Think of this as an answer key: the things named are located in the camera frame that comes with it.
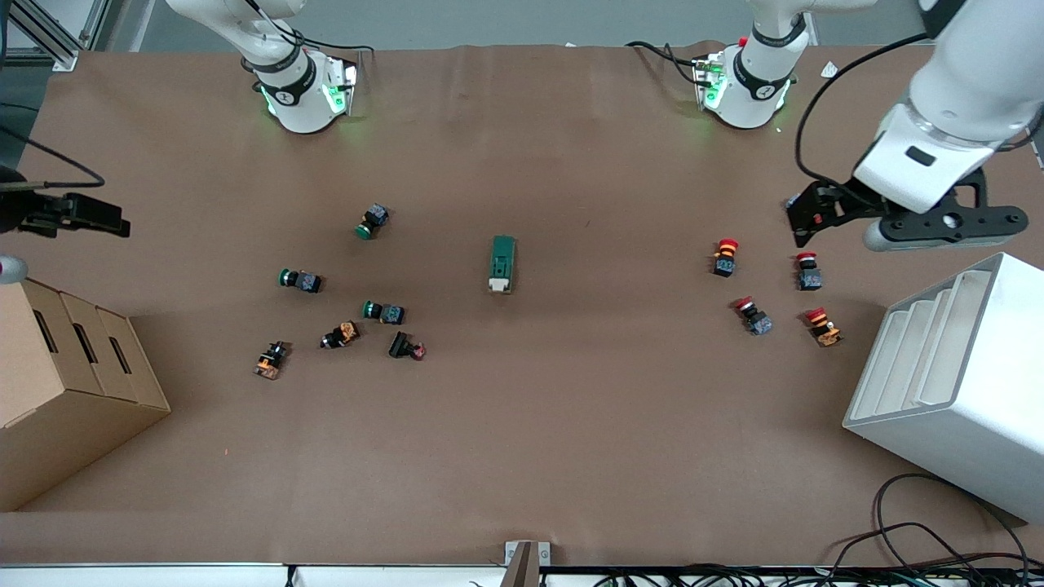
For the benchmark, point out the green push button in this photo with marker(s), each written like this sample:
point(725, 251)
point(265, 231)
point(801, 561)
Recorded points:
point(385, 312)
point(373, 220)
point(303, 280)

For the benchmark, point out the white plastic tiered bin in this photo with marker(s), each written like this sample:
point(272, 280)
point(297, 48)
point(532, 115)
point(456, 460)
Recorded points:
point(971, 424)

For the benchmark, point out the green load switch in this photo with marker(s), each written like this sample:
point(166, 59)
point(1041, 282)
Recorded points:
point(502, 257)

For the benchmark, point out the brown paper table cover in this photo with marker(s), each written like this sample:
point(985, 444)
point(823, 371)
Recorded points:
point(571, 424)

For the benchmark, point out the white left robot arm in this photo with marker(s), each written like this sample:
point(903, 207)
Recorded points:
point(971, 73)

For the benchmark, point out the white table edge rail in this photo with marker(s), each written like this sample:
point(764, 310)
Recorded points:
point(122, 577)

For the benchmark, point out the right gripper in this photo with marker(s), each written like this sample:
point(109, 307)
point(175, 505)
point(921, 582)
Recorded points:
point(24, 214)

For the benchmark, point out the black orange push button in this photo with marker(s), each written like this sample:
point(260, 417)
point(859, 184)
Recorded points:
point(271, 359)
point(341, 334)

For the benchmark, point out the grey metal table bracket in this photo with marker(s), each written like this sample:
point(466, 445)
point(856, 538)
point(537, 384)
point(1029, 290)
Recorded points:
point(526, 562)

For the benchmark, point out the white paper scrap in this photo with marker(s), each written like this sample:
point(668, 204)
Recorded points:
point(829, 70)

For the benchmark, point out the brown cardboard box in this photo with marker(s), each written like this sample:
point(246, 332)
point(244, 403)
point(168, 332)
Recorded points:
point(65, 424)

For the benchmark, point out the black red-contact push button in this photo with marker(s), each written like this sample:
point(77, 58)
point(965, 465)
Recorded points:
point(403, 345)

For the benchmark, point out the aluminium frame profile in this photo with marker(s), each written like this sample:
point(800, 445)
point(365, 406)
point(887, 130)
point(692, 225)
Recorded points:
point(57, 55)

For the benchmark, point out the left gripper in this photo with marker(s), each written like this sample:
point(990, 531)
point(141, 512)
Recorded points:
point(833, 204)

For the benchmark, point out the red emergency stop button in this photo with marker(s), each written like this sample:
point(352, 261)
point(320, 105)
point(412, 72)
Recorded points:
point(725, 259)
point(824, 328)
point(754, 318)
point(809, 275)

